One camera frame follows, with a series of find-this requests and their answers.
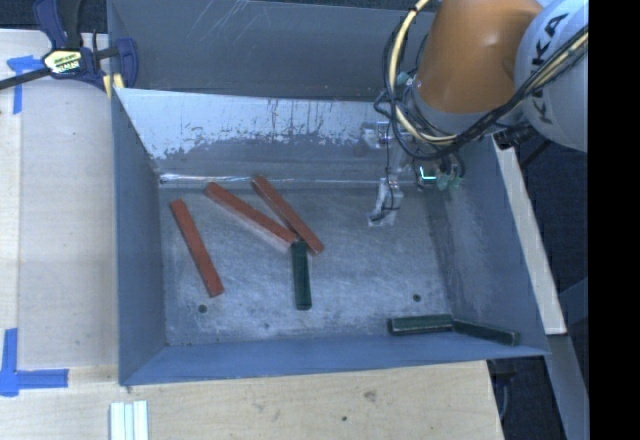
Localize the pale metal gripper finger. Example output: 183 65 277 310
368 178 391 228
383 180 403 226

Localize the red-brown flat block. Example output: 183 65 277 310
203 181 299 250
250 173 326 257
168 198 226 299

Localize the grey metal bin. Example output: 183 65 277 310
105 0 552 387

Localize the black cylinder on white bracket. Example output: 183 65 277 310
492 125 550 168

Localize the dark green flat block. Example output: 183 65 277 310
451 319 522 348
387 313 456 337
290 240 314 312

